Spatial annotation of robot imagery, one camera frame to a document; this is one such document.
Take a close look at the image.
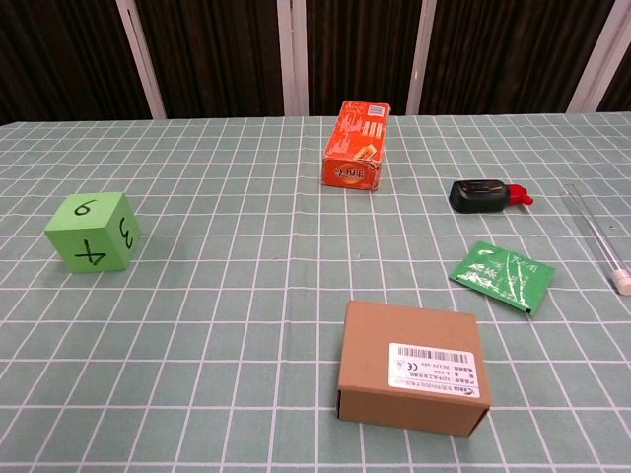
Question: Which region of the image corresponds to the light green numbered cube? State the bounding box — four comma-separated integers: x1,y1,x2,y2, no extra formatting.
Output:
43,190,143,274

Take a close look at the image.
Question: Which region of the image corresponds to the orange printed carton box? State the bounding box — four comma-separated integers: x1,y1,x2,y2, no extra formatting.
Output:
321,100,393,192

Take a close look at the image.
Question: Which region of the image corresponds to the brown cardboard box with label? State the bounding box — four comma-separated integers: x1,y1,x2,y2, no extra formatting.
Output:
335,300,492,438

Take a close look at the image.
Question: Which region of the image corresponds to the green grid checked tablecloth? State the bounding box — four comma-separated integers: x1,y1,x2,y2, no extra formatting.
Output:
0,111,631,473

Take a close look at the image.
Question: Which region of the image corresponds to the black red small device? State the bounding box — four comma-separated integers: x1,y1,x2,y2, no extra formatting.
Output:
448,178,535,215

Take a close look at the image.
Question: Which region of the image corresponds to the green tea sachet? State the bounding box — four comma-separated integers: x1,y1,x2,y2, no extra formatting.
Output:
447,239,558,317

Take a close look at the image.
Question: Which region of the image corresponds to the white thin stick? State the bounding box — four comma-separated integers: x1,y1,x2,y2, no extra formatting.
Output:
563,182,631,297

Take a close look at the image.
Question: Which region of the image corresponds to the white double partition frame post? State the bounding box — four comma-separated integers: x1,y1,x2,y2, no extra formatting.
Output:
276,0,310,118

